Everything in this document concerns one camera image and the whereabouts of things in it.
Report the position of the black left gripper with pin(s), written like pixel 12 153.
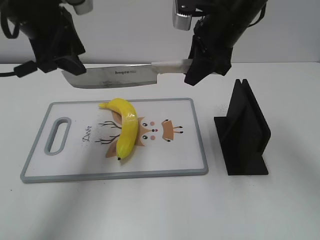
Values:
pixel 53 38

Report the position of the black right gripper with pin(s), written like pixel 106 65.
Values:
pixel 209 51

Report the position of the white-handled kitchen knife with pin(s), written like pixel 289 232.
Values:
pixel 133 75

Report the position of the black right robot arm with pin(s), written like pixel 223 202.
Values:
pixel 245 14

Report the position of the yellow plastic banana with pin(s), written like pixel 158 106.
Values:
pixel 129 125

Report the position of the white grey-rimmed cutting board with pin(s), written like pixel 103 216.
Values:
pixel 77 141

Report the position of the black knife stand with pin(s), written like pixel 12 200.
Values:
pixel 243 133

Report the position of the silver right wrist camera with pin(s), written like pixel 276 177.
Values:
pixel 182 13

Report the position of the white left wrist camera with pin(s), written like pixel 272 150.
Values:
pixel 81 7

